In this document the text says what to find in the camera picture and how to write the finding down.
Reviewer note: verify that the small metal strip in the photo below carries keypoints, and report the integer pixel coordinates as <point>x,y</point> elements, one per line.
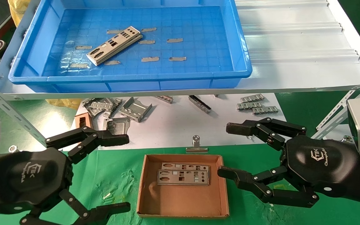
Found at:
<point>166,99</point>

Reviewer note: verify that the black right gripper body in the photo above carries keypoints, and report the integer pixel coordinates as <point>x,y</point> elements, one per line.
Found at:
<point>323,165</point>

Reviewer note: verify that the slotted metal bracket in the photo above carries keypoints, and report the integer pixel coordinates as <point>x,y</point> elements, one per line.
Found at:
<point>95,106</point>
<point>116,104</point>

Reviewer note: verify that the yellow plastic bag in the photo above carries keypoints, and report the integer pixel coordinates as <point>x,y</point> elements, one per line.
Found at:
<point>64,103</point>
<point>16,12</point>

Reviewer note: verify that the brown box with metal part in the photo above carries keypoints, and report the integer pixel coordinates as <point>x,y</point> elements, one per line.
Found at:
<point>83,120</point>

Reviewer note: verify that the small metal screw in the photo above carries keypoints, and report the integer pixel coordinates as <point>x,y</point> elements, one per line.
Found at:
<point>107,196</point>

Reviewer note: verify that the notched metal clip strip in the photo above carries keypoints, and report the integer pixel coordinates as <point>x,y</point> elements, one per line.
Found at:
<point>249,106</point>
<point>265,110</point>
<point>252,98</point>

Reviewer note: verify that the square metal frame part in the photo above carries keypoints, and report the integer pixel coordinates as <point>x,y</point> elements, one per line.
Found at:
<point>117,125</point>

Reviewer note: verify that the white metal shelf board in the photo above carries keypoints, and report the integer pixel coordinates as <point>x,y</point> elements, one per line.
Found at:
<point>292,62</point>

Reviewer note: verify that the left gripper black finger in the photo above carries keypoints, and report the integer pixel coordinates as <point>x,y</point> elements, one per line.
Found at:
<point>86,137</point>
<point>105,212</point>

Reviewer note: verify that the blue plastic tray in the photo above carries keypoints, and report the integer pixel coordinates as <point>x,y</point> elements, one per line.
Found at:
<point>198,75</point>

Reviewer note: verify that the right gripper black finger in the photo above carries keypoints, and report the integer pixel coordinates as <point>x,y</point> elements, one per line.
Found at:
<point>261,128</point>
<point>261,187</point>

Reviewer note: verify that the bent sheet metal bracket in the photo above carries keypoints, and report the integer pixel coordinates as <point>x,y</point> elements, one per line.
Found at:
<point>134,109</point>

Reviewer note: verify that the black metal bar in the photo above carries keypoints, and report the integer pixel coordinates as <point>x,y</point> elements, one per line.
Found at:
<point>200,104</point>

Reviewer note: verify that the shallow cardboard box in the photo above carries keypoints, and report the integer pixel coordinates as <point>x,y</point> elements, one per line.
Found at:
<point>183,200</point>

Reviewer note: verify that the perforated metal shelf brace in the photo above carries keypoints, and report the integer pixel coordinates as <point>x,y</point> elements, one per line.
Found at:
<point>333,120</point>
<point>11,112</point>

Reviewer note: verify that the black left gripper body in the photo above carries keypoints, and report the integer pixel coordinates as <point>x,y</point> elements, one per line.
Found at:
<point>27,178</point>

